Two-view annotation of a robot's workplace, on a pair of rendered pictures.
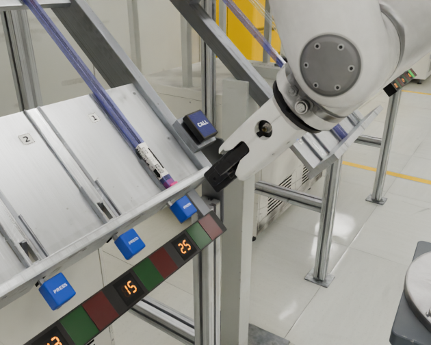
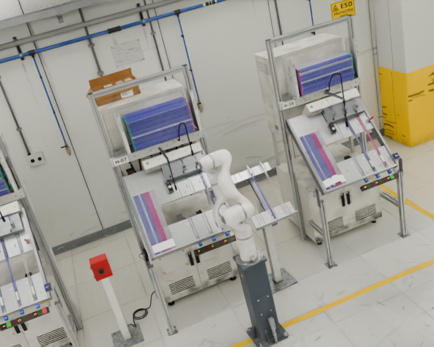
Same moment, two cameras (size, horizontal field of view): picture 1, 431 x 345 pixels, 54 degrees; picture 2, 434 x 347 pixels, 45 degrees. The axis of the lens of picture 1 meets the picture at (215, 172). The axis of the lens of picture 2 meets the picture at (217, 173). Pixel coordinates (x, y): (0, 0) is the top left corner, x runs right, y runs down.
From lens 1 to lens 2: 345 cm
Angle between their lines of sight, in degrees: 38
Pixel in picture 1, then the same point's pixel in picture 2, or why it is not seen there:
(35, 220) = (199, 233)
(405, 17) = not seen: hidden behind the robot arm
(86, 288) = (226, 247)
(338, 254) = (350, 257)
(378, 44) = (218, 223)
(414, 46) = not seen: hidden behind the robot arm
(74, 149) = (208, 220)
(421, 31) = not seen: hidden behind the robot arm
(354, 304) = (333, 277)
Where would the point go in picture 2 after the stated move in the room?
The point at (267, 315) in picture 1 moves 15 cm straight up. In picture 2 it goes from (298, 272) to (295, 259)
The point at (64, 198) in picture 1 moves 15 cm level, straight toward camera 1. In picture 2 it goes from (204, 229) to (199, 240)
